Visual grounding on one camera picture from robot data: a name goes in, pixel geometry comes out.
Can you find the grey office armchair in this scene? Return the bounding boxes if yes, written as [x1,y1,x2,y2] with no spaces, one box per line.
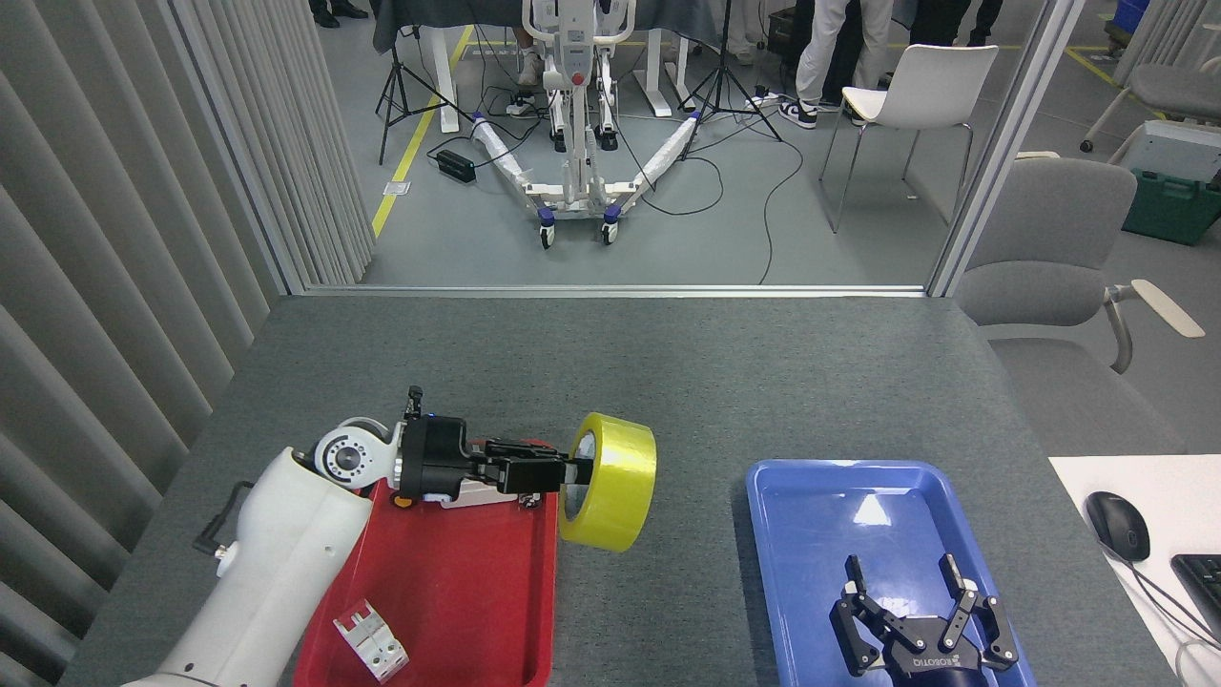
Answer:
[954,157,1207,457]

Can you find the red plastic tray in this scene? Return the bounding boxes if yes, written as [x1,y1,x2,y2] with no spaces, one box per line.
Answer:
[291,440,560,687]

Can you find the yellow tape roll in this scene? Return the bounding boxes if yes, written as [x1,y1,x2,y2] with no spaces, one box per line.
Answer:
[558,412,658,553]

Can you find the person in dark trousers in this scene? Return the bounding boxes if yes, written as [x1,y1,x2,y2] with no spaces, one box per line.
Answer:
[906,0,1004,49]

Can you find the white wheeled stand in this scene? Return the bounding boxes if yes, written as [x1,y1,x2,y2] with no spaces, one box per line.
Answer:
[470,0,703,249]

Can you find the white plastic chair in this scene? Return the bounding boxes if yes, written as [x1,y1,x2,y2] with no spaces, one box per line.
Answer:
[819,45,1000,235]

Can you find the black tripod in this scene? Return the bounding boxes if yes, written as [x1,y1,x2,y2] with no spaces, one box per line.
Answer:
[679,0,783,161]
[375,0,475,166]

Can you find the black computer mouse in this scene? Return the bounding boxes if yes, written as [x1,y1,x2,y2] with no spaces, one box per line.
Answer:
[1086,491,1152,563]

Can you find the grey upholstered chair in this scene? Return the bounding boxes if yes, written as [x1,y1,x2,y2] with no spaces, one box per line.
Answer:
[1080,59,1221,154]

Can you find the black floor cable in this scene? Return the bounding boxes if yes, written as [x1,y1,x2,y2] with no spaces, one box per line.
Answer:
[758,105,808,286]

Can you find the white two-button switch box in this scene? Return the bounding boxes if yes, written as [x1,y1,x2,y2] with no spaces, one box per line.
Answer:
[437,477,522,510]

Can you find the grey box lid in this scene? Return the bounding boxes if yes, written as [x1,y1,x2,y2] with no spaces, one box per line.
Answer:
[1133,121,1221,184]

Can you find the white circuit breaker block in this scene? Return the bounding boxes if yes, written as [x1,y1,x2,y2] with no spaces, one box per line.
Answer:
[332,598,409,685]

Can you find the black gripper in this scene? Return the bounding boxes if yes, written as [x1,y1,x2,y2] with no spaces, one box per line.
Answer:
[395,386,593,504]
[828,553,1021,687]

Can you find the person in pale trousers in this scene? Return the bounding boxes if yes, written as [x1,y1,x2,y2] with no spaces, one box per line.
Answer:
[778,0,896,131]

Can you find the grey vertical blinds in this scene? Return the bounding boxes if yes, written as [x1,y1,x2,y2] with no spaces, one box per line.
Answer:
[0,0,379,687]

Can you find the blue plastic tray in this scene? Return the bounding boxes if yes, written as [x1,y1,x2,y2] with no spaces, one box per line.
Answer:
[745,459,1040,687]

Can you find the green storage bin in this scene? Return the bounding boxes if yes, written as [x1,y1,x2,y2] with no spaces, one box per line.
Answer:
[1121,170,1221,247]

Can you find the black mouse cable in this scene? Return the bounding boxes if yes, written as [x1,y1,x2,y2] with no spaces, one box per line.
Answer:
[1107,546,1221,652]

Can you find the black keyboard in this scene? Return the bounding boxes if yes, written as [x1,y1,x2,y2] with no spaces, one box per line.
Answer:
[1170,554,1221,643]

